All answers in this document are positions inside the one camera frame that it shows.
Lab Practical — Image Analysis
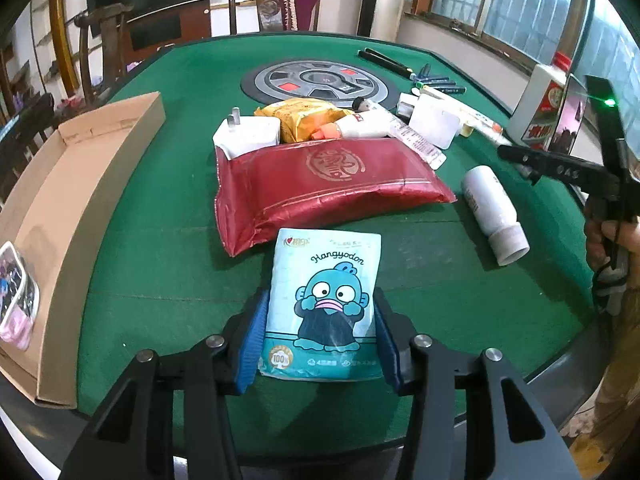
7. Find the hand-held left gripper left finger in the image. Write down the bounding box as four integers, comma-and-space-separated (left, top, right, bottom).
60, 287, 271, 480

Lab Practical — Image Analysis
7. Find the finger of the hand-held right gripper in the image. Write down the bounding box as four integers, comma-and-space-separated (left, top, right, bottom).
497, 144, 618, 196

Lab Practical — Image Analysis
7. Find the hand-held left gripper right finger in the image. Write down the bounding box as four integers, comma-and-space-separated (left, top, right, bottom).
372, 287, 583, 480

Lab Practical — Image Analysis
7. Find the blue cartoon tissue packet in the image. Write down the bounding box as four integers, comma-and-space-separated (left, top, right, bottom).
257, 230, 386, 383

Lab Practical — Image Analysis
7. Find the white plastic bottle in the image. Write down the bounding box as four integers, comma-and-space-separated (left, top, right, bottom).
460, 166, 531, 267

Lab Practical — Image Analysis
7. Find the white square charger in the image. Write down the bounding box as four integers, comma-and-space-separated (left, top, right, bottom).
409, 94, 461, 150

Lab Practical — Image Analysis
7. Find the silver tube black cap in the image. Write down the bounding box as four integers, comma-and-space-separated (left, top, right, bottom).
352, 97, 448, 171

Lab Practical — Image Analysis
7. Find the red foil packet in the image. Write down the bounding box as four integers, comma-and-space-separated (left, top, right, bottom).
214, 137, 457, 257

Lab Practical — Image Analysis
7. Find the white two-port charger plug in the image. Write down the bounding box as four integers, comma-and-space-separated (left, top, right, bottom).
212, 107, 282, 161

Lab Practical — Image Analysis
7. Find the white tube orange cap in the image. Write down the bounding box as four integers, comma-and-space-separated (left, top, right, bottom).
312, 110, 393, 142

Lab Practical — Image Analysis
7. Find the yellow cracker packet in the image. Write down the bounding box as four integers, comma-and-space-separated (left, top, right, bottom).
254, 99, 353, 145

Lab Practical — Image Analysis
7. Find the cardboard box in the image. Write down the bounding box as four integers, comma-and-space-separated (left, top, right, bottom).
0, 91, 167, 410

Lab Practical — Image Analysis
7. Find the person's right forearm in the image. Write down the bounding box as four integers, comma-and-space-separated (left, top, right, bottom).
587, 280, 640, 480

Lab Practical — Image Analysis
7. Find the person's right hand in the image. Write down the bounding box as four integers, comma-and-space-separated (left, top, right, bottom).
584, 210, 640, 291

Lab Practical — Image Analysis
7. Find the white red liquor box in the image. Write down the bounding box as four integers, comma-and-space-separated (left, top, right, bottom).
505, 52, 576, 150

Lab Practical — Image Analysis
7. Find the white long packet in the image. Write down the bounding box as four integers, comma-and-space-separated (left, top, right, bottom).
412, 85, 505, 135

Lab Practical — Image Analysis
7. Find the barred window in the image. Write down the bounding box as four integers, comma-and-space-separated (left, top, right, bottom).
410, 0, 593, 58

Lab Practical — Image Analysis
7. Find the black stick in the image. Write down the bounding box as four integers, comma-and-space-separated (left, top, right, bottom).
357, 50, 412, 80
364, 48, 417, 77

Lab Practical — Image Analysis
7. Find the cartoon print pouch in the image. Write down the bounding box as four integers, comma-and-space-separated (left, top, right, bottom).
0, 241, 41, 351

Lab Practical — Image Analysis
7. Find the round grey table centre panel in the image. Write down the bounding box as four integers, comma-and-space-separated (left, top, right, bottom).
240, 57, 401, 113

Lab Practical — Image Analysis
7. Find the maroon fringed cloth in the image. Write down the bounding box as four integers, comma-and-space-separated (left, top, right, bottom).
279, 0, 321, 31

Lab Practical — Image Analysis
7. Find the dark wooden chair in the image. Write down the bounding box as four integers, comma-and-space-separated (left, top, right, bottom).
75, 2, 136, 106

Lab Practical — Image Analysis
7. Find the wooden chair with cloth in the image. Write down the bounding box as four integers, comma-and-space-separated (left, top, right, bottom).
217, 0, 321, 38

